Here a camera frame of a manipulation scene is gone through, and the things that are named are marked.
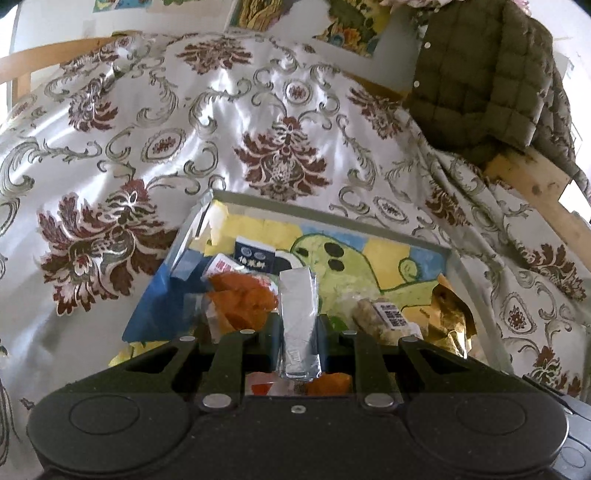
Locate clear peanut snack packet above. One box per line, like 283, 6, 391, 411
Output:
351, 298, 426, 348

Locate red-haired figure wall poster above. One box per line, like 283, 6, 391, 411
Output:
92, 0, 153, 14

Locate floral satin blanket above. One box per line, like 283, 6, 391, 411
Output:
0, 30, 591, 444

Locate grey metal tray painted bottom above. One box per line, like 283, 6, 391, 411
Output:
122, 191, 514, 376

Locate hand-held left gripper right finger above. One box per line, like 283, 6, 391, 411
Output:
318, 314, 489, 412

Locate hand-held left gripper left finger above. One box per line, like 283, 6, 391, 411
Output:
108, 318, 280, 413

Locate orange and white snack packet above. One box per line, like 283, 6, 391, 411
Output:
203, 255, 283, 343

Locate gold foil snack packet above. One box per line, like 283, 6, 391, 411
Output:
425, 274, 479, 359

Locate wooden bed frame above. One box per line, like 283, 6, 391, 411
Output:
0, 32, 591, 260

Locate pink cloth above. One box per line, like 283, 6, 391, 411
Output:
379, 0, 462, 10

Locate olive quilted jacket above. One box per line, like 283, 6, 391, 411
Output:
404, 0, 583, 170

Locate dark blue stick packet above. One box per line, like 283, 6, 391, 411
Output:
233, 236, 278, 274

